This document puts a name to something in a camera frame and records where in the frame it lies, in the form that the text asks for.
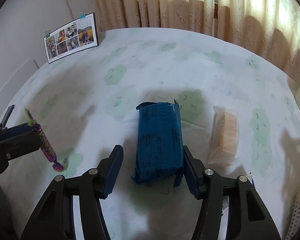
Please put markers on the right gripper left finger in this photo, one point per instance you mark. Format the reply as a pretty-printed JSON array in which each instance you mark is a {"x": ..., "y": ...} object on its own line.
[{"x": 69, "y": 204}]

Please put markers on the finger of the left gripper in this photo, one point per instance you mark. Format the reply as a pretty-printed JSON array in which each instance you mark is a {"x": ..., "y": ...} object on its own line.
[
  {"x": 15, "y": 146},
  {"x": 19, "y": 131}
]

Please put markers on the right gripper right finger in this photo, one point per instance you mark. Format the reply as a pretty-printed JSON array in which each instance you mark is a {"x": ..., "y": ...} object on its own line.
[{"x": 248, "y": 217}]

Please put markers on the purple candy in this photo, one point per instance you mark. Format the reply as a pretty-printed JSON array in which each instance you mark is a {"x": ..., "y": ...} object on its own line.
[{"x": 45, "y": 145}]

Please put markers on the blue snack bar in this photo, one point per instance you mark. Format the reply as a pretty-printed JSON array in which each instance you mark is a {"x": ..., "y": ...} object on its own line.
[{"x": 159, "y": 147}]

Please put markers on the photo collage calendar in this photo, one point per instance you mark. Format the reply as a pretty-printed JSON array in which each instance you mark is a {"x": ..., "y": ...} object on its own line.
[{"x": 77, "y": 35}]

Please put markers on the beige curtain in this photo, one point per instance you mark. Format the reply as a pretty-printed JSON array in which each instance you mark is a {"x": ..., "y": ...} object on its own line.
[{"x": 268, "y": 28}]

